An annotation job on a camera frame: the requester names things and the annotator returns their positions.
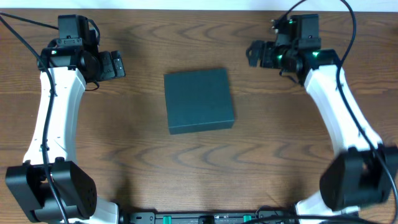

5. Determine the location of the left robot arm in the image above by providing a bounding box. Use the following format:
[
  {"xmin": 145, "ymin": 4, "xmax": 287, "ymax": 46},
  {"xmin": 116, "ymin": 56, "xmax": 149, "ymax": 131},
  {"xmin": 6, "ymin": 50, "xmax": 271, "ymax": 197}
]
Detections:
[{"xmin": 5, "ymin": 14, "xmax": 129, "ymax": 223}]

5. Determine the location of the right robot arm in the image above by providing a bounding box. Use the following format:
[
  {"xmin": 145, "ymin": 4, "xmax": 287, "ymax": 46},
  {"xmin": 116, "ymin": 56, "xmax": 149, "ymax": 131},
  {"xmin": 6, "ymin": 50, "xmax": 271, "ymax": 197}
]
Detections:
[{"xmin": 246, "ymin": 14, "xmax": 397, "ymax": 223}]

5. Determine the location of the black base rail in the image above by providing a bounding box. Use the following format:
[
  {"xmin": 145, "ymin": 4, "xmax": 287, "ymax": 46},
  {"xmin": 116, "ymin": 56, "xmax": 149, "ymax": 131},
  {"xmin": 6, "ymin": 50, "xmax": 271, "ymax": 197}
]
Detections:
[{"xmin": 119, "ymin": 208, "xmax": 359, "ymax": 224}]

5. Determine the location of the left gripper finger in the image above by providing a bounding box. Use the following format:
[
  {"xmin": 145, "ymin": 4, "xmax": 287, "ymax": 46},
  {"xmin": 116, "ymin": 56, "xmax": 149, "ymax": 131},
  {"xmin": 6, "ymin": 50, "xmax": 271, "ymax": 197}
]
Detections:
[
  {"xmin": 98, "ymin": 51, "xmax": 116, "ymax": 82},
  {"xmin": 111, "ymin": 50, "xmax": 126, "ymax": 78}
]

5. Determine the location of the dark green box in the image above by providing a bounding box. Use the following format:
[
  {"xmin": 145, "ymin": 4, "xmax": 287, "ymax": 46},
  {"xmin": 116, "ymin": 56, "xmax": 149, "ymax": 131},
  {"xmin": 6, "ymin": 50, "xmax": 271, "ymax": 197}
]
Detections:
[{"xmin": 164, "ymin": 68, "xmax": 235, "ymax": 134}]

